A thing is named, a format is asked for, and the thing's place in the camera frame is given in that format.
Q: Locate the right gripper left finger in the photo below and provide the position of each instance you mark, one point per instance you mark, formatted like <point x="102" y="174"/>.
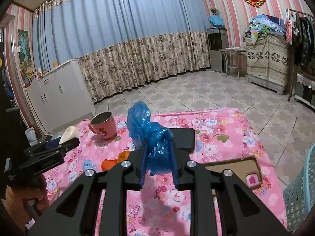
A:
<point x="94" y="202"/>

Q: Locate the wall picture poster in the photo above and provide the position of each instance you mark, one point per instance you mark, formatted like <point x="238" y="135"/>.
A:
<point x="23" y="43"/>

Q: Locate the white cabinet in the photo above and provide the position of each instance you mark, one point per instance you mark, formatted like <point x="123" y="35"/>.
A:
<point x="60" y="98"/>

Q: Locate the small metal table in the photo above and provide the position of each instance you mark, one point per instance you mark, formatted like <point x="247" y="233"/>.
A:
<point x="232" y="57"/>

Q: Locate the person's left hand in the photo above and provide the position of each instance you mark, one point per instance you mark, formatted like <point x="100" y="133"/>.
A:
<point x="13" y="203"/>

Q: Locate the teal plastic basket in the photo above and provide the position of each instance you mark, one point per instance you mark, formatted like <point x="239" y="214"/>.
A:
<point x="299" y="194"/>

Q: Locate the cloth covered chest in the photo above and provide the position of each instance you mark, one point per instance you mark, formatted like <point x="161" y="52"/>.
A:
<point x="268" y="61"/>

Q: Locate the blue covered potted plant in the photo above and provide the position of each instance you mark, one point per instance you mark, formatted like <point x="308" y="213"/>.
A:
<point x="215" y="19"/>

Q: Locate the black flat case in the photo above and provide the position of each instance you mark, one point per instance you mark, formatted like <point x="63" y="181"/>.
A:
<point x="184" y="139"/>

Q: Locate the clothes rack with garments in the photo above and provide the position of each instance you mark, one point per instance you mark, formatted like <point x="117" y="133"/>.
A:
<point x="300" y="37"/>

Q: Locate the grey water dispenser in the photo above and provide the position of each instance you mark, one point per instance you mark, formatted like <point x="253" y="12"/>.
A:
<point x="218" y="40"/>

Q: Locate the pile of blue clothes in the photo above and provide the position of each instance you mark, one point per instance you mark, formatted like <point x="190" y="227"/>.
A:
<point x="262" y="24"/>

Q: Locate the white tape roll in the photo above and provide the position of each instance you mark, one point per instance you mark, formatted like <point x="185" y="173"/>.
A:
<point x="70" y="133"/>

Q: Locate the low tv stand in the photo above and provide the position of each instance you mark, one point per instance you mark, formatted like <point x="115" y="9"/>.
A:
<point x="304" y="90"/>

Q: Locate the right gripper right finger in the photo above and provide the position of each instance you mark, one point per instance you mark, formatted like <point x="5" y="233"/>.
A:
<point x="221" y="204"/>

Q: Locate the blue plastic bag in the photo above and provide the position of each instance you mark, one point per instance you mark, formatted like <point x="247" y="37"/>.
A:
<point x="157" y="137"/>

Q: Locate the orange snack wrapper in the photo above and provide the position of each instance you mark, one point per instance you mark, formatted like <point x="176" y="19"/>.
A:
<point x="123" y="156"/>

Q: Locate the brown phone case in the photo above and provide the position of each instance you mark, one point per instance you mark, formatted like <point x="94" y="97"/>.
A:
<point x="247" y="169"/>

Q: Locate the teal tissue box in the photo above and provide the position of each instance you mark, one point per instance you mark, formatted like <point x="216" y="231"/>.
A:
<point x="53" y="143"/>

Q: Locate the blue floral curtain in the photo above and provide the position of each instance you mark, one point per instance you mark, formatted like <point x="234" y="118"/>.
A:
<point x="121" y="44"/>

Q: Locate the orange peel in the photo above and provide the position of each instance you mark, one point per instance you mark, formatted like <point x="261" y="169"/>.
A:
<point x="107" y="164"/>

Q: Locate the pink metal mug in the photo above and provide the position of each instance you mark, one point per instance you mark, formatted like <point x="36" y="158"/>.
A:
<point x="103" y="125"/>

